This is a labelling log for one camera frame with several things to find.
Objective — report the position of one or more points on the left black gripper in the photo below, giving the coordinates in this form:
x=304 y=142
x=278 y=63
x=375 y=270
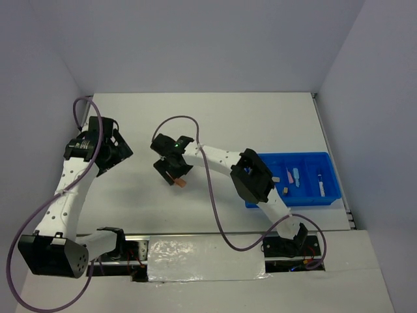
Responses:
x=122 y=152

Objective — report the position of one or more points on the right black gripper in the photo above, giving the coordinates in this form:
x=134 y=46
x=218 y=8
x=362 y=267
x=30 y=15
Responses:
x=161 y=166

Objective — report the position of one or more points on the orange transparent case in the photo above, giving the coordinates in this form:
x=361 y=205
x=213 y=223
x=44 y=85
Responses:
x=180 y=182

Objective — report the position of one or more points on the pink transparent case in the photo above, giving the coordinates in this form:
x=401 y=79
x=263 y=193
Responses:
x=289 y=177

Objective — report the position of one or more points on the blue transparent case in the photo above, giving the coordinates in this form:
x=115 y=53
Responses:
x=296 y=177

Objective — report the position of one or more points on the blue white marker pen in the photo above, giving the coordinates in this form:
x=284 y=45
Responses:
x=321 y=184

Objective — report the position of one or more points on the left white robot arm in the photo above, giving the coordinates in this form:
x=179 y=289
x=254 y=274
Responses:
x=54 y=249

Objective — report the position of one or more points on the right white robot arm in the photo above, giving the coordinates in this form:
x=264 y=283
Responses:
x=251 y=177

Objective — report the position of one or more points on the silver foil sheet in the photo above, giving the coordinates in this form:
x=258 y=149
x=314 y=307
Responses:
x=193 y=258

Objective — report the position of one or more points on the blue plastic divided bin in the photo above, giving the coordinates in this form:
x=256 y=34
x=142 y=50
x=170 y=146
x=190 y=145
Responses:
x=308 y=164

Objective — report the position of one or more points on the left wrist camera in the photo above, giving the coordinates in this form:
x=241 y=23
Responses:
x=84 y=127

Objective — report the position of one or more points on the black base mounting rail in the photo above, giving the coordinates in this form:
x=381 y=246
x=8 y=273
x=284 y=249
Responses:
x=133 y=263

